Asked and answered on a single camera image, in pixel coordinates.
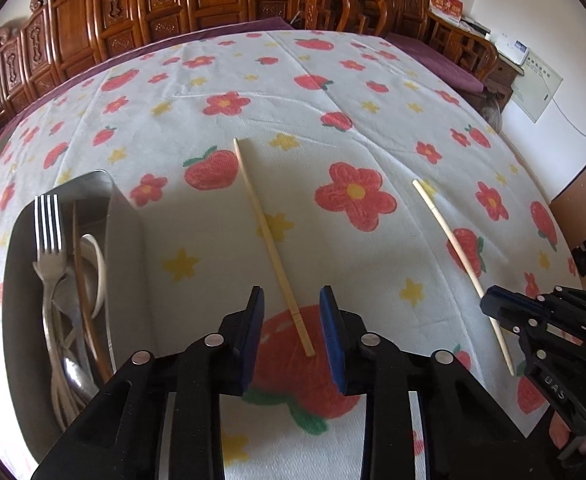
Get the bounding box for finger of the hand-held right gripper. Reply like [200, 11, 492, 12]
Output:
[488, 285, 586, 323]
[480, 296, 586, 356]

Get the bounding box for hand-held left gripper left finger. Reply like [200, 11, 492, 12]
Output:
[30, 286, 265, 480]

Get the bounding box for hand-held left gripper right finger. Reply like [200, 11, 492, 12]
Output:
[319, 285, 548, 480]

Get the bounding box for light bamboo chopstick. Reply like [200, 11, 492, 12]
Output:
[233, 138, 316, 358]
[412, 179, 516, 377]

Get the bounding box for rectangular metal tray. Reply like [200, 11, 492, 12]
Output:
[0, 170, 144, 431]

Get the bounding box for white plastic ladle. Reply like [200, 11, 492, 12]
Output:
[76, 232, 108, 321]

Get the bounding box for brown wooden cabinet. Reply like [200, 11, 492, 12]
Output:
[550, 157, 586, 261]

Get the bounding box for small fan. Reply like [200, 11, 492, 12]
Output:
[482, 95, 506, 133]

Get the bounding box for strawberry flower printed tablecloth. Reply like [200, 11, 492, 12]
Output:
[0, 27, 581, 480]

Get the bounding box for white device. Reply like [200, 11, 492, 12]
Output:
[494, 35, 531, 66]

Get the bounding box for red box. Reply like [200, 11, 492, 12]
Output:
[427, 0, 464, 25]

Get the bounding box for wooden armchair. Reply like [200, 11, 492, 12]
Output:
[288, 0, 394, 36]

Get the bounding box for white cable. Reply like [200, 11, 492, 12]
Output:
[550, 94, 586, 147]

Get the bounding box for white wall chart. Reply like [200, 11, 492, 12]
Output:
[515, 52, 564, 123]

